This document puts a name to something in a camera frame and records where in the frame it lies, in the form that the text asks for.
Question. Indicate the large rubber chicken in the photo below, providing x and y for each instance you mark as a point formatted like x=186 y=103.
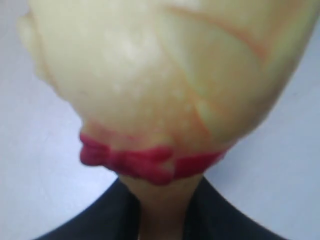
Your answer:
x=164 y=88

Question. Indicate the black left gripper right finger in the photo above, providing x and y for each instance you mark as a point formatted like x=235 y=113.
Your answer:
x=210 y=216

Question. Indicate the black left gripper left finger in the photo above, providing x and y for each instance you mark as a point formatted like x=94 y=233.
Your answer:
x=115 y=215

